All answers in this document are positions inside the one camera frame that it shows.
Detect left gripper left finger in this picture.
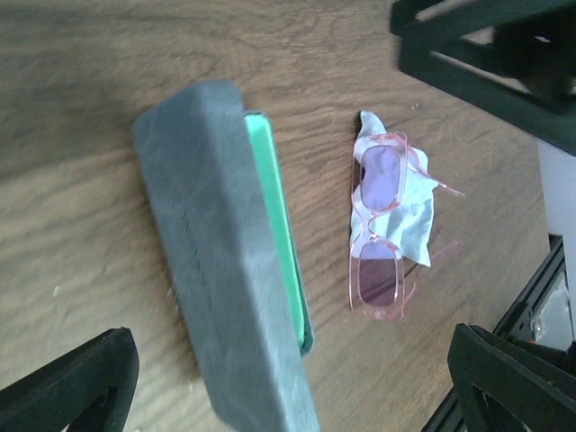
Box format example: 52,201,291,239
1,328,140,431

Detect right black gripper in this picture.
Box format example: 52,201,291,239
390,1,575,156

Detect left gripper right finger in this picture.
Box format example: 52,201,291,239
447,324,575,432

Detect pink frame sunglasses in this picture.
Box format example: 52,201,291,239
348,133,461,320

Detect light blue cleaning cloth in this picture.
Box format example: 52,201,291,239
354,111,440,266

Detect grey green glasses case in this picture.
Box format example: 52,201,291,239
134,80,320,431

